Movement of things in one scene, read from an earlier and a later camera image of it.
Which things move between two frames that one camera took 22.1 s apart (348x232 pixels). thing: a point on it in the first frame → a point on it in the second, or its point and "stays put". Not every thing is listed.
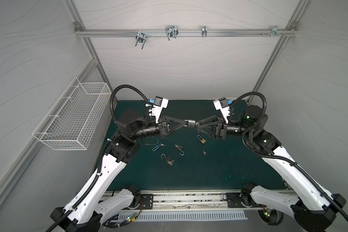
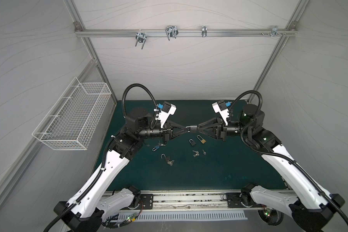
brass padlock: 203,140 stays put
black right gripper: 220,130 stays put
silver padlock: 191,123 → 193,142
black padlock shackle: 180,147 → 193,129
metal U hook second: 171,31 stays put
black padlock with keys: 168,159 stays put
